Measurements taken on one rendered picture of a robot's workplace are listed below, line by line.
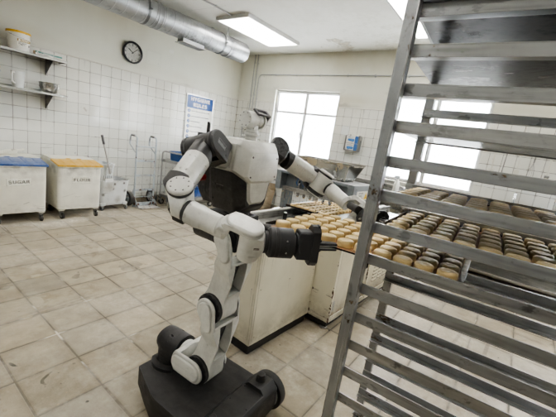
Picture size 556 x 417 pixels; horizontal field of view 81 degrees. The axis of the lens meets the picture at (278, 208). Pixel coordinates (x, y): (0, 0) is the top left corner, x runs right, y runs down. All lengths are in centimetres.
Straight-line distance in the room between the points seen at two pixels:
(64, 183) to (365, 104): 453
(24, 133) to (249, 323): 413
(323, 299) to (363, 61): 428
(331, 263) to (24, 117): 434
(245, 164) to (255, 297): 109
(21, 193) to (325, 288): 369
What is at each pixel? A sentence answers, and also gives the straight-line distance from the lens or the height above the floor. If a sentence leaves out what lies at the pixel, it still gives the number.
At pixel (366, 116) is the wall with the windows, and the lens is 575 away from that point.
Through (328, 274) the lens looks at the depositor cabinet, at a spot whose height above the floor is 47.
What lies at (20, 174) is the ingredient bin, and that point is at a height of 60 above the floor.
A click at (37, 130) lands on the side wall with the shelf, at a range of 548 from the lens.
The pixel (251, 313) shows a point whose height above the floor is 32.
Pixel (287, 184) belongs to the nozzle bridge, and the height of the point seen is 105.
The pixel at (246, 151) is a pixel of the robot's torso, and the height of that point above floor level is 136.
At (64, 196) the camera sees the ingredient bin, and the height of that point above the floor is 31.
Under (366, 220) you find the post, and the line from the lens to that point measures 90.
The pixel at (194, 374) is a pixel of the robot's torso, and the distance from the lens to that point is 178.
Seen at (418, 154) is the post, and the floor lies 145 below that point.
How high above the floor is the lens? 143
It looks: 12 degrees down
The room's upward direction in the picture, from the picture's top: 9 degrees clockwise
